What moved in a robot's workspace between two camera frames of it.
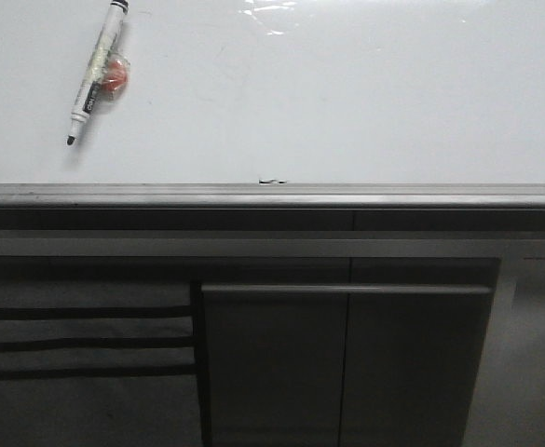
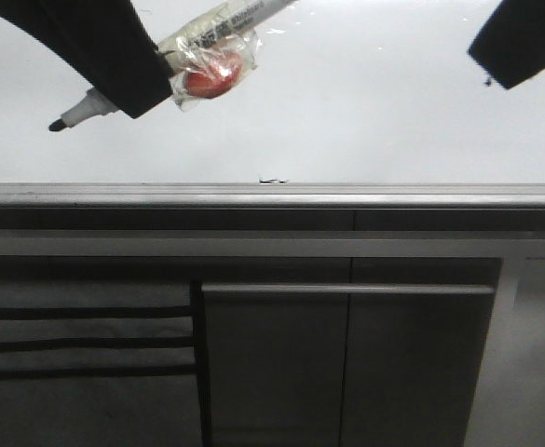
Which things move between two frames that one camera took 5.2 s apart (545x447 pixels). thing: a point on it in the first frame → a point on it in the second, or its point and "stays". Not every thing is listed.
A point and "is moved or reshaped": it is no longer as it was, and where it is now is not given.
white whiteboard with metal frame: x=277 y=104 stays
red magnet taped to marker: x=115 y=76 is moved or reshaped
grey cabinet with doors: x=339 y=351 stays
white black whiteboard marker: x=98 y=67 is moved or reshaped
